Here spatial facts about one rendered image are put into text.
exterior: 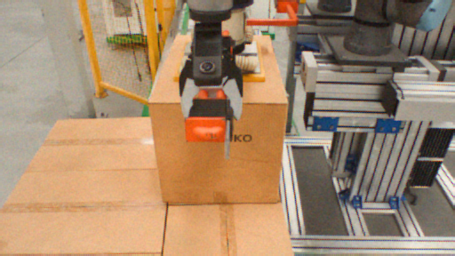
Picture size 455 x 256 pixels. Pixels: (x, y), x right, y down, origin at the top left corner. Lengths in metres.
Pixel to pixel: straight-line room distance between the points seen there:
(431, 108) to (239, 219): 0.69
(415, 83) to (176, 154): 0.79
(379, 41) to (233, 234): 0.74
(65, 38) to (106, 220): 1.55
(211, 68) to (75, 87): 2.16
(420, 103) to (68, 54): 2.12
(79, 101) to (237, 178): 1.77
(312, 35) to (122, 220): 1.09
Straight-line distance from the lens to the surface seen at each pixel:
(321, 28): 1.62
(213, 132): 0.62
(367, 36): 1.15
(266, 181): 1.17
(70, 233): 1.25
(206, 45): 0.57
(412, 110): 1.16
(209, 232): 1.15
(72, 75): 2.62
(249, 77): 1.11
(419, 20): 1.05
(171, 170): 1.15
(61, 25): 2.51
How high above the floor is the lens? 1.43
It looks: 34 degrees down
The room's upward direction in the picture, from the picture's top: straight up
